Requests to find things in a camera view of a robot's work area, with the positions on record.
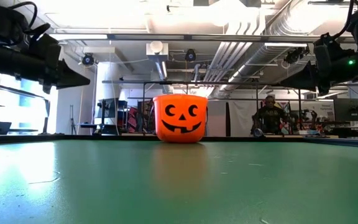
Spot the silver ventilation duct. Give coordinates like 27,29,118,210
203,0,323,94

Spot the large bright window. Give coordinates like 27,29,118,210
0,70,58,135

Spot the black monitor on stand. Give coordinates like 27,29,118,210
95,98,129,135

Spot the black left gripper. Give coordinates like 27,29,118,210
26,32,91,95

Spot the black ceiling spotlight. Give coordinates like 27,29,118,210
184,49,198,62
81,52,95,67

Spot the white partition panel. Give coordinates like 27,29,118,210
207,99,254,138

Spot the thin black tripod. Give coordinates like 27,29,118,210
69,105,77,135

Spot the white ceiling vent box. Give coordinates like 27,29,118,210
145,40,170,62

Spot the black metal rack frame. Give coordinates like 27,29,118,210
101,80,358,138

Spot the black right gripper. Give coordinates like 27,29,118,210
277,32,357,96

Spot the white round column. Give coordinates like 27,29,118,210
94,62,121,134

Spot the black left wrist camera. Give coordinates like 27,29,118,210
0,2,30,47

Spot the person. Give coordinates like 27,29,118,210
252,95,293,135

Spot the long ceiling light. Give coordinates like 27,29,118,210
50,32,109,42

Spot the cluttered workbench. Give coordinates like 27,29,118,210
287,123,358,140

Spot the black spotlight cluster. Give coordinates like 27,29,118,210
283,46,310,65

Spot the dark desk monitor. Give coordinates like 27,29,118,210
333,98,358,122

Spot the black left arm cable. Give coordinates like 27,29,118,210
7,1,52,37

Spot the green table mat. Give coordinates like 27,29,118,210
0,138,358,224

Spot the orange pumpkin face bucket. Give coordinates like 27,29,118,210
152,94,209,144

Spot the black table frame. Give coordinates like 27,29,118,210
0,133,358,149

